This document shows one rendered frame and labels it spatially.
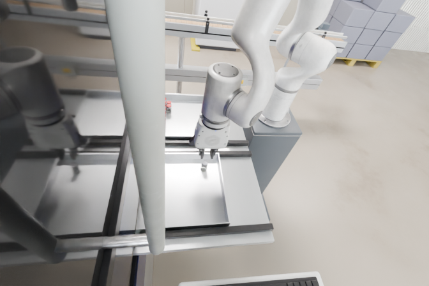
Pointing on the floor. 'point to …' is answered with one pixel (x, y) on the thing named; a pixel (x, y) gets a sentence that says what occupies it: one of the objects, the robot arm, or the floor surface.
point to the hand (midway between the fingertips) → (207, 152)
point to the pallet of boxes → (368, 18)
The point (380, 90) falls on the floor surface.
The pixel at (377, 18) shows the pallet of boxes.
